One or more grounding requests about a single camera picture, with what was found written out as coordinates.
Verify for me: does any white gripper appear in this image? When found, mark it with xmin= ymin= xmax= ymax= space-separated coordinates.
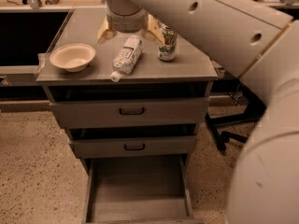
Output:
xmin=97 ymin=7 xmax=164 ymax=45

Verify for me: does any clear plastic water bottle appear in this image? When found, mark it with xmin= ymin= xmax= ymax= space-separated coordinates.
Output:
xmin=110 ymin=35 xmax=143 ymax=82

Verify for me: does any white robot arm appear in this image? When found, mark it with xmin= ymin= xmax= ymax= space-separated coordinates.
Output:
xmin=107 ymin=0 xmax=299 ymax=224

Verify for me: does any grey drawer cabinet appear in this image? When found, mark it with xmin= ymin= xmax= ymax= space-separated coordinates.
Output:
xmin=37 ymin=8 xmax=217 ymax=166

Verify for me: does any grey top drawer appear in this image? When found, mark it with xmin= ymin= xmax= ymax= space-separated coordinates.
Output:
xmin=50 ymin=98 xmax=209 ymax=129

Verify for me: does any grey drawer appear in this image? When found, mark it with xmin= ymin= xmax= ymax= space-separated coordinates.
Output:
xmin=82 ymin=155 xmax=204 ymax=224
xmin=50 ymin=98 xmax=209 ymax=129
xmin=70 ymin=135 xmax=197 ymax=159

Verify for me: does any grey middle drawer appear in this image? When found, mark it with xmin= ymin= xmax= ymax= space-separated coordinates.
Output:
xmin=70 ymin=135 xmax=197 ymax=159

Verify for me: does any grey bottom drawer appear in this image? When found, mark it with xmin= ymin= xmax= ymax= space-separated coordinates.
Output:
xmin=82 ymin=155 xmax=204 ymax=224

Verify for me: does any green soda can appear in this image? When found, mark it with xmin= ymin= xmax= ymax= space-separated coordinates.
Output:
xmin=158 ymin=23 xmax=178 ymax=62

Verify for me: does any white paper bowl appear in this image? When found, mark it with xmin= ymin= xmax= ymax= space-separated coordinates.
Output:
xmin=50 ymin=43 xmax=95 ymax=72

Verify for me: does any black office chair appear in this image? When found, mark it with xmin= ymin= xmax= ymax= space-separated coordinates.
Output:
xmin=206 ymin=78 xmax=265 ymax=151

